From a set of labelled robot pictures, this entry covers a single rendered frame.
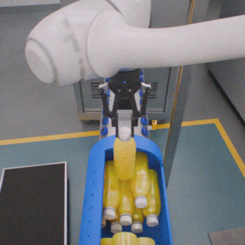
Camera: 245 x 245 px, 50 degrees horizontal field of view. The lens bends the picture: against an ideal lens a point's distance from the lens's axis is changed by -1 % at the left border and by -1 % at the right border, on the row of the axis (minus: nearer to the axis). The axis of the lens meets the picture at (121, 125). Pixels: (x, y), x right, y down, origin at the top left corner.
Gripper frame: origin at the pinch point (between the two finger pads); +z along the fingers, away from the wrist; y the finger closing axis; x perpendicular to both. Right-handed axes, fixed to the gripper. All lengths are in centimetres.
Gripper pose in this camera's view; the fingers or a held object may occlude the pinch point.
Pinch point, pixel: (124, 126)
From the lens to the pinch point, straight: 75.6
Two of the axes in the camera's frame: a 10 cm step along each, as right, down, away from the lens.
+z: 0.1, 7.2, 7.0
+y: -10.0, 0.1, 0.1
